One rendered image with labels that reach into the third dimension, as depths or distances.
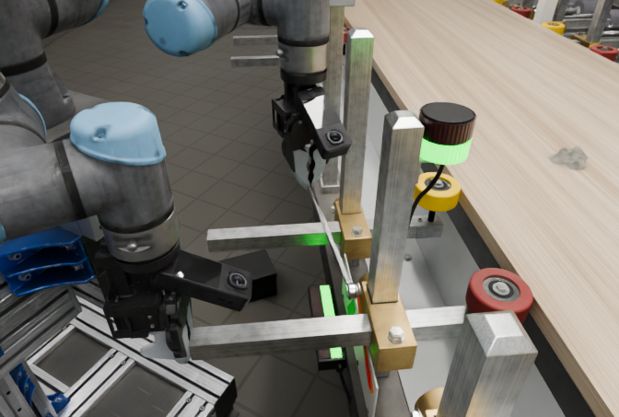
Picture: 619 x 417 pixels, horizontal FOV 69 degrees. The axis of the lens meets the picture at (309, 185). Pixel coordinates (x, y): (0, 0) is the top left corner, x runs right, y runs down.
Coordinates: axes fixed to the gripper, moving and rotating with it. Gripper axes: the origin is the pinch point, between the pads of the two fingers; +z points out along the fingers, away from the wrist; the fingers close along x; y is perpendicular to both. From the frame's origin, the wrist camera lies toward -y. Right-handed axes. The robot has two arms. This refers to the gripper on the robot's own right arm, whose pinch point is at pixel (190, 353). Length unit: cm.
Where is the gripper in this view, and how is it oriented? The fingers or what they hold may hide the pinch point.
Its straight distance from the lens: 66.9
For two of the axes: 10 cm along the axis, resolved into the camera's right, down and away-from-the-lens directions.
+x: 1.0, 5.6, -8.2
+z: -0.1, 8.3, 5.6
